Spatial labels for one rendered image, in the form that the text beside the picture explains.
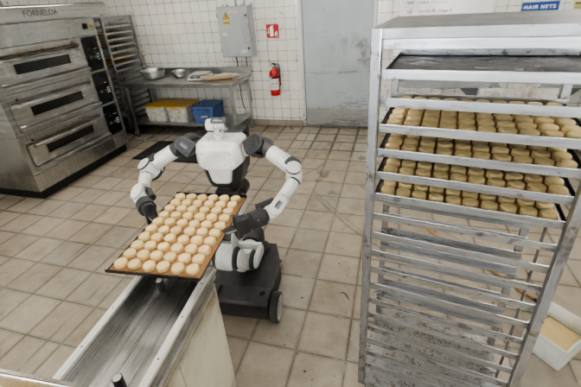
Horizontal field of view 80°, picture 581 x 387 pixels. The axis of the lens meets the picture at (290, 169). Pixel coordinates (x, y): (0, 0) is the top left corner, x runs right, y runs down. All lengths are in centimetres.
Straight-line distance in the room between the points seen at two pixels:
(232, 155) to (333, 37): 369
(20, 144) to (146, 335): 344
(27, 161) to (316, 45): 390
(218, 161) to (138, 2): 485
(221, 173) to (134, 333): 91
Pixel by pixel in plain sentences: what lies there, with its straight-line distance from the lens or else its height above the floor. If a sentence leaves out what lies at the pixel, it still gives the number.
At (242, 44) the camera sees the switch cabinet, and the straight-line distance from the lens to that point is 548.
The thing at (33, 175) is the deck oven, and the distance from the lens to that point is 475.
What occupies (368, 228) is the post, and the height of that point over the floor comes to 110.
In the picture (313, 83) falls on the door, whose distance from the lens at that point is 549.
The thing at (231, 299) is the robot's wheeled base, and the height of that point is 19.
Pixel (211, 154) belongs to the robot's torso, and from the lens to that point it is 194.
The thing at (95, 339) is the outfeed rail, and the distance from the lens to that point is 152.
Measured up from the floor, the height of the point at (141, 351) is 84.
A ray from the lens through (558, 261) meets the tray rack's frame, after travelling 141.
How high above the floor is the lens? 192
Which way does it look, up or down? 27 degrees down
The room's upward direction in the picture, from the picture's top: 4 degrees counter-clockwise
